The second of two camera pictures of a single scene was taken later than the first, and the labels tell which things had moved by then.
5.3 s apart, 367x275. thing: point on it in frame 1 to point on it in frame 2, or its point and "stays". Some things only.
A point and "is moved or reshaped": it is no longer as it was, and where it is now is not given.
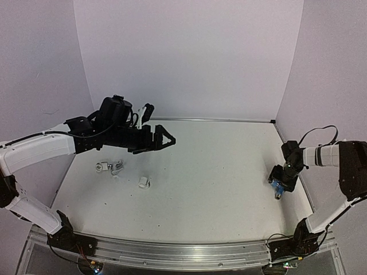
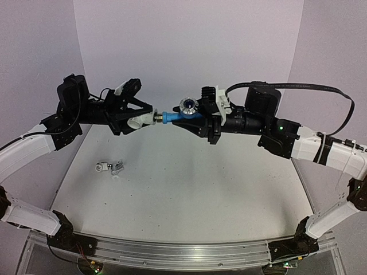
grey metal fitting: x=117 y=167 stays
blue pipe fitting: x=278 y=188 to x=167 y=117
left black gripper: x=146 y=144 to x=115 y=113
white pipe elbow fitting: x=102 y=166 stays
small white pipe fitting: x=144 y=183 is moved or reshaped
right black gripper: x=289 y=184 to x=202 y=127
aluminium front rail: x=180 y=255 stays
